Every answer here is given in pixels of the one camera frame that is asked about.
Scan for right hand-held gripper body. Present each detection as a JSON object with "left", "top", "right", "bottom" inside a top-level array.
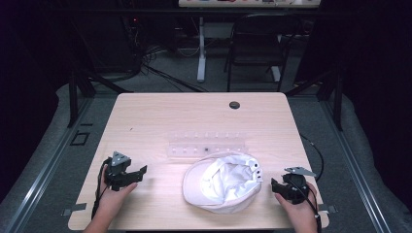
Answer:
[{"left": 281, "top": 166, "right": 317, "bottom": 206}]

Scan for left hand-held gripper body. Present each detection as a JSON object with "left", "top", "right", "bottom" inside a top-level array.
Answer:
[{"left": 103, "top": 150, "right": 137, "bottom": 192}]

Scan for person's right hand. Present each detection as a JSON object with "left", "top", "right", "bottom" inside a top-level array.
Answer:
[{"left": 274, "top": 181, "right": 320, "bottom": 233}]

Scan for person's left hand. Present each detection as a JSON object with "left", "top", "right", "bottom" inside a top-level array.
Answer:
[{"left": 96, "top": 164, "right": 139, "bottom": 226}]

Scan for white cap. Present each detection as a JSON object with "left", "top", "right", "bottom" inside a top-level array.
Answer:
[{"left": 181, "top": 150, "right": 264, "bottom": 215}]

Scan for clear plastic rack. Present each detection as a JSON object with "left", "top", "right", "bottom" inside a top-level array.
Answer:
[{"left": 166, "top": 130, "right": 250, "bottom": 160}]

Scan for black metal stand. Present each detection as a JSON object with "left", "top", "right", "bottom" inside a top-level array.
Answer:
[
  {"left": 285, "top": 68, "right": 345, "bottom": 132},
  {"left": 66, "top": 68, "right": 134, "bottom": 129}
]

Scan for white desk leg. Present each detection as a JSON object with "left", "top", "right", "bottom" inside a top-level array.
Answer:
[{"left": 196, "top": 16, "right": 209, "bottom": 83}]

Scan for black chair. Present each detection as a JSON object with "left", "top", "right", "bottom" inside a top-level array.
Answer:
[{"left": 223, "top": 13, "right": 303, "bottom": 93}]

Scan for light background desk top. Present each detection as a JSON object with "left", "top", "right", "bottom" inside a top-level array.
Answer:
[{"left": 178, "top": 0, "right": 323, "bottom": 9}]

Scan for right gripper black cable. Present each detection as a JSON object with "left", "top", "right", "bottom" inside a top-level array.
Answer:
[{"left": 288, "top": 133, "right": 326, "bottom": 233}]

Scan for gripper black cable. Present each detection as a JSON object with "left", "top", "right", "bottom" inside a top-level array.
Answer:
[
  {"left": 90, "top": 157, "right": 112, "bottom": 221},
  {"left": 288, "top": 133, "right": 326, "bottom": 233}
]

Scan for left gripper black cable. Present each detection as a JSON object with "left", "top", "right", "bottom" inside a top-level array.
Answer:
[{"left": 90, "top": 157, "right": 112, "bottom": 221}]

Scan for grey metal table bracket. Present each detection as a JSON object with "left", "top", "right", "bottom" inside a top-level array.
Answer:
[
  {"left": 318, "top": 204, "right": 338, "bottom": 216},
  {"left": 61, "top": 202, "right": 88, "bottom": 217}
]

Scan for aluminium floor rail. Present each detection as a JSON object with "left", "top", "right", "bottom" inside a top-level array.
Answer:
[
  {"left": 319, "top": 98, "right": 395, "bottom": 233},
  {"left": 3, "top": 96, "right": 95, "bottom": 233}
]

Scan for black floor cables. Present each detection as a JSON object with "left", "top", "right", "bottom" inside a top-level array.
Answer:
[{"left": 122, "top": 42, "right": 208, "bottom": 93}]

